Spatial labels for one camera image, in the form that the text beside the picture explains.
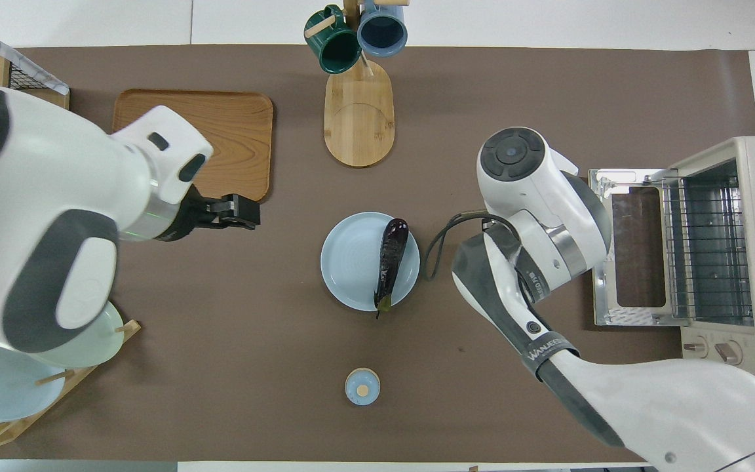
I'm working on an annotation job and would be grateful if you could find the wooden mug tree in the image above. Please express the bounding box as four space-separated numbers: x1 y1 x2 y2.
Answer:
305 0 411 168

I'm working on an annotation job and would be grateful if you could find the blue mug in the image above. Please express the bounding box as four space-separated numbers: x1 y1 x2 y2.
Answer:
357 0 408 57

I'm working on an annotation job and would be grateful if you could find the brown table mat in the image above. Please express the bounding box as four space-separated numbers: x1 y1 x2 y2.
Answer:
0 45 755 463

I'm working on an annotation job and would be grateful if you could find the glass oven door with handle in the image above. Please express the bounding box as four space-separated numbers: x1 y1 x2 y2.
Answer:
589 168 680 326

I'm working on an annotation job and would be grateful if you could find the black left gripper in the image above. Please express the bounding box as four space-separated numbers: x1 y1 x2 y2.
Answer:
153 186 261 243

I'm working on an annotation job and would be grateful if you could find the wooden plate rack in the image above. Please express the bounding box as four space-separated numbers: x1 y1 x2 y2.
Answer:
0 319 142 450

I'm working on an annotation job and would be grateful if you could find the dark green mug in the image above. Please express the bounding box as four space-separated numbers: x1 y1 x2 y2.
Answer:
304 5 362 74

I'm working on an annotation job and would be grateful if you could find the wooden serving tray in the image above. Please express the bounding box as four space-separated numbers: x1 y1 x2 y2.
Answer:
112 89 274 203

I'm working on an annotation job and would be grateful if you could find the dark purple eggplant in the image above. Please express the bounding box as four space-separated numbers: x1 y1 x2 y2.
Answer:
374 218 410 320

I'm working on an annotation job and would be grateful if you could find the light blue round plate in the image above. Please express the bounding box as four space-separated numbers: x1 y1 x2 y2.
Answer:
320 212 421 311

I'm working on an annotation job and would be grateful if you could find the metal oven wire rack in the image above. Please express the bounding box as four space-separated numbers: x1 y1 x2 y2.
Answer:
663 176 755 323

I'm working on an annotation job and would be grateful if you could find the mint green plate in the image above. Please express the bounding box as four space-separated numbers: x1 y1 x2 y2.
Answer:
37 300 126 368

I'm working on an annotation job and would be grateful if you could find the black wire basket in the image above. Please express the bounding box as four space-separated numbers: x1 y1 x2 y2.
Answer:
0 16 70 109

